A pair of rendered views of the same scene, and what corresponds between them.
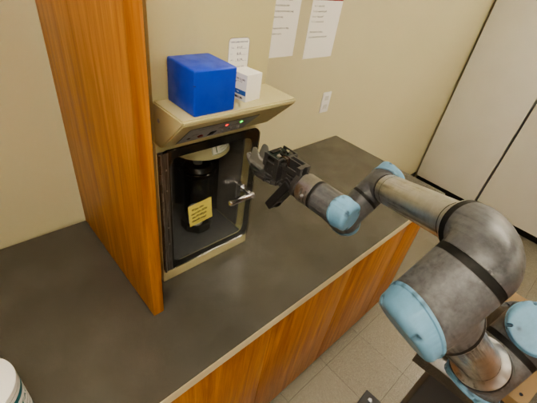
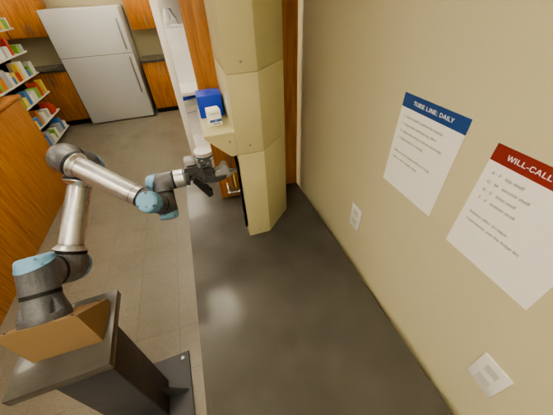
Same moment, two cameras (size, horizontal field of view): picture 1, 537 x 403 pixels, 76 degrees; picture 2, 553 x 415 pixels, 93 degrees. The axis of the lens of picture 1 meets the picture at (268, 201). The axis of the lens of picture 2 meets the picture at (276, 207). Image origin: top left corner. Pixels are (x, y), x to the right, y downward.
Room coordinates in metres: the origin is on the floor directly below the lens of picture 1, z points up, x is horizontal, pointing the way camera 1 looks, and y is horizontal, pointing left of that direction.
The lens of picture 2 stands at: (1.55, -0.66, 1.93)
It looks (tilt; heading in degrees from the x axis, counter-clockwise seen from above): 40 degrees down; 123
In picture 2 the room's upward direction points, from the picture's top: 3 degrees counter-clockwise
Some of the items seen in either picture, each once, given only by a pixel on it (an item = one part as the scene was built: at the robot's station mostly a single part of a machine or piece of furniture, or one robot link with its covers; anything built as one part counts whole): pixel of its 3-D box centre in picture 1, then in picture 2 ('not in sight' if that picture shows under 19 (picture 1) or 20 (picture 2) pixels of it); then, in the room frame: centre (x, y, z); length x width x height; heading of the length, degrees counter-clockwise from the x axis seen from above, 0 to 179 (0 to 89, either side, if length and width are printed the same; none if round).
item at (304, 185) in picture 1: (308, 189); (180, 178); (0.72, -0.09, 1.33); 0.08 x 0.05 x 0.08; 138
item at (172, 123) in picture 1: (228, 120); (216, 131); (0.76, 0.12, 1.46); 0.32 x 0.12 x 0.10; 138
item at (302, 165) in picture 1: (286, 172); (199, 172); (0.77, -0.03, 1.34); 0.12 x 0.08 x 0.09; 48
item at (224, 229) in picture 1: (212, 201); (235, 179); (0.79, 0.16, 1.19); 0.30 x 0.01 x 0.40; 138
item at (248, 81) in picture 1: (245, 84); (213, 115); (0.79, 0.10, 1.54); 0.05 x 0.05 x 0.06; 56
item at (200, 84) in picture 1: (201, 83); (209, 103); (0.70, 0.18, 1.55); 0.10 x 0.10 x 0.09; 48
